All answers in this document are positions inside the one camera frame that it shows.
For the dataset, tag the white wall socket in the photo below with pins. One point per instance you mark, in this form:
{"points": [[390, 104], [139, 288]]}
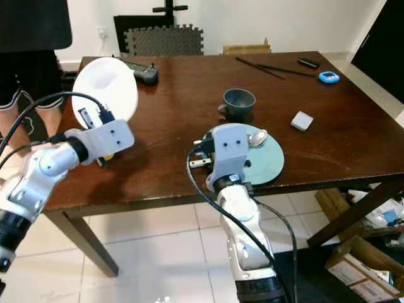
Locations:
{"points": [[101, 33]]}

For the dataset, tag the dark slanted wooden bar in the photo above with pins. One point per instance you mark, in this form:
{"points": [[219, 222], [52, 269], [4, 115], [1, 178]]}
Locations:
{"points": [[353, 214]]}

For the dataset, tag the black remote controller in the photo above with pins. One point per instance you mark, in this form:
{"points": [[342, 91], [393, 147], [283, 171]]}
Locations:
{"points": [[145, 72]]}

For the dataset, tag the black stand with crossbar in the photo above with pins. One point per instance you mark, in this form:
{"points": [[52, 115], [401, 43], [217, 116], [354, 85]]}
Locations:
{"points": [[170, 7]]}

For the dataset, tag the labelled cardboard box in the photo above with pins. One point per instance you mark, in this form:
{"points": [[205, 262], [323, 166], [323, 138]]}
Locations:
{"points": [[360, 271]]}

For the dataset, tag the silver metal spoon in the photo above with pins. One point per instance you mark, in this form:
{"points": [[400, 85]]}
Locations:
{"points": [[259, 138]]}

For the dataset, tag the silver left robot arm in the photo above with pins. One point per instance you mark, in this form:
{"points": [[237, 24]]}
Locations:
{"points": [[38, 177]]}

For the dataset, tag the tan cardboard box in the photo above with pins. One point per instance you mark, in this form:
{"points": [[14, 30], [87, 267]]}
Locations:
{"points": [[246, 48]]}

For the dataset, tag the black chopstick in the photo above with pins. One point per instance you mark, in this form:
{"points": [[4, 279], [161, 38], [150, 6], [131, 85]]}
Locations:
{"points": [[259, 67], [287, 70]]}

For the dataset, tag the short black marker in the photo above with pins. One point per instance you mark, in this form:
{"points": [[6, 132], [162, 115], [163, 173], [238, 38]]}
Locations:
{"points": [[308, 62]]}

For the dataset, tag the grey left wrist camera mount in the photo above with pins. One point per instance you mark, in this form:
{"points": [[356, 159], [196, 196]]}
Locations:
{"points": [[107, 140]]}

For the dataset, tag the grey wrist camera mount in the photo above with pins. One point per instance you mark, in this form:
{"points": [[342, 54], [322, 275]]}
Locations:
{"points": [[230, 151], [107, 140]]}

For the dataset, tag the white round plate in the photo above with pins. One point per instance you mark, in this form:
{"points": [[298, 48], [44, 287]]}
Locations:
{"points": [[104, 85]]}

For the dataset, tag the dark grey cup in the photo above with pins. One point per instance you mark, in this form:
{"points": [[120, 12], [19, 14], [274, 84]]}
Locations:
{"points": [[240, 101]]}

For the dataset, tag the teal round plate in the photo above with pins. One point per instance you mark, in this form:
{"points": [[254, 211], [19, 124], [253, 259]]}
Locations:
{"points": [[268, 164]]}

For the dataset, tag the blue digital timer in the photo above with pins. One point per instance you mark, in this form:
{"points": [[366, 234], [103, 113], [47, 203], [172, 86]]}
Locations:
{"points": [[329, 77]]}

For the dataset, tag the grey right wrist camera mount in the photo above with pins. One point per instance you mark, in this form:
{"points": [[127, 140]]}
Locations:
{"points": [[230, 151]]}

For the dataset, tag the small white square box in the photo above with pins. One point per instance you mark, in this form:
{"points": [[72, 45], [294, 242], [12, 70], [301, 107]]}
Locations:
{"points": [[302, 120]]}

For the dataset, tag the person in black shorts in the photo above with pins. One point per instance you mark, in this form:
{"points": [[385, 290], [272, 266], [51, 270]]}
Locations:
{"points": [[31, 25]]}

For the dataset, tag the grey foam puzzle mat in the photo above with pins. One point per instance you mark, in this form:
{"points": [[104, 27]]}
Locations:
{"points": [[164, 41]]}

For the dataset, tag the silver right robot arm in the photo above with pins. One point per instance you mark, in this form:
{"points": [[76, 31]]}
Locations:
{"points": [[240, 221]]}

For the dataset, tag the black door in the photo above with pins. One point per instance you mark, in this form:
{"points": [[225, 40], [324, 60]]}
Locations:
{"points": [[382, 50]]}

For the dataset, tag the black flat board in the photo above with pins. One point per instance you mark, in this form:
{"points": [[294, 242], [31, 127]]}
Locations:
{"points": [[123, 24]]}

